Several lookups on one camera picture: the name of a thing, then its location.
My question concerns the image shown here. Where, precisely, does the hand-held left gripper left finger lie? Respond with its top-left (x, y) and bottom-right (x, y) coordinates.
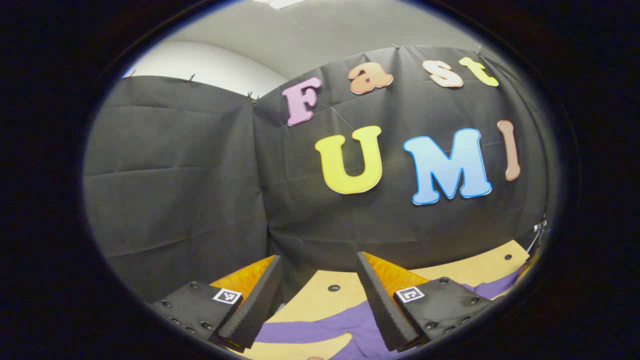
top-left (147, 255), bottom-right (284, 353)

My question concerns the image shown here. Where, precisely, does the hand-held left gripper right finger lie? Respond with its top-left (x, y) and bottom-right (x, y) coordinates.
top-left (356, 252), bottom-right (496, 352)

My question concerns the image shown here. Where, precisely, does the purple button shirt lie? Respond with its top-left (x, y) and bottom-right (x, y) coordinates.
top-left (255, 270), bottom-right (523, 360)

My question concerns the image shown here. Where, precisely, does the long ceiling light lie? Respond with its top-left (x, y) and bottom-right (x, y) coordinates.
top-left (252, 0), bottom-right (308, 10)

